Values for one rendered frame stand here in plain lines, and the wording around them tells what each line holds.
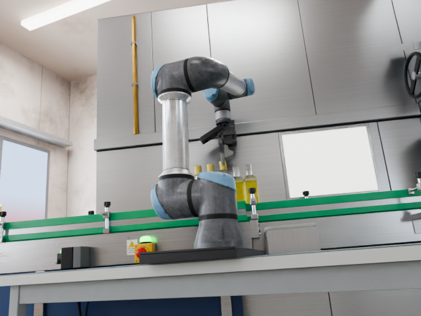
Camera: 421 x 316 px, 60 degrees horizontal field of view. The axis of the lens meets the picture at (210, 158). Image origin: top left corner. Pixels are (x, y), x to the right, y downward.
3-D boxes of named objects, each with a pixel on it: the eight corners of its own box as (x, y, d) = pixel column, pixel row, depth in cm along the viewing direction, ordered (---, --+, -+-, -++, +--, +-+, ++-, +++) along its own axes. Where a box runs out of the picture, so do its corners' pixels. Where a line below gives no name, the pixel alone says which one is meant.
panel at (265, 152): (380, 194, 169) (366, 125, 178) (382, 192, 166) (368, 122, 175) (188, 210, 177) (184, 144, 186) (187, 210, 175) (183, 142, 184)
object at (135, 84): (140, 135, 191) (136, 15, 210) (138, 133, 188) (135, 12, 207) (133, 135, 191) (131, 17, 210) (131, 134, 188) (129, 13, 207)
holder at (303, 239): (308, 251, 147) (306, 231, 149) (320, 250, 120) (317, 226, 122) (265, 254, 148) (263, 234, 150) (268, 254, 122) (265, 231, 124)
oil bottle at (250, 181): (260, 224, 160) (255, 175, 166) (261, 222, 154) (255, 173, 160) (248, 224, 160) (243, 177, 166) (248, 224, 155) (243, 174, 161)
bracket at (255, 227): (260, 238, 150) (259, 221, 152) (261, 237, 141) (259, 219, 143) (252, 239, 150) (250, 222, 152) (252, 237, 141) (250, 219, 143)
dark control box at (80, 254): (89, 268, 145) (89, 246, 148) (80, 268, 138) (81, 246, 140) (69, 269, 146) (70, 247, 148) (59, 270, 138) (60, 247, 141)
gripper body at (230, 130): (236, 142, 164) (233, 117, 167) (217, 144, 164) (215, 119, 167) (237, 147, 171) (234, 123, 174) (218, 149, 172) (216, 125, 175)
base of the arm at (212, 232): (230, 247, 97) (228, 210, 100) (183, 251, 104) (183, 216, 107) (254, 249, 109) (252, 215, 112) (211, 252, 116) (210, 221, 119)
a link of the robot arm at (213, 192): (230, 212, 102) (228, 165, 106) (187, 216, 107) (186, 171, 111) (243, 217, 113) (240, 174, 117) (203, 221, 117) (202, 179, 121)
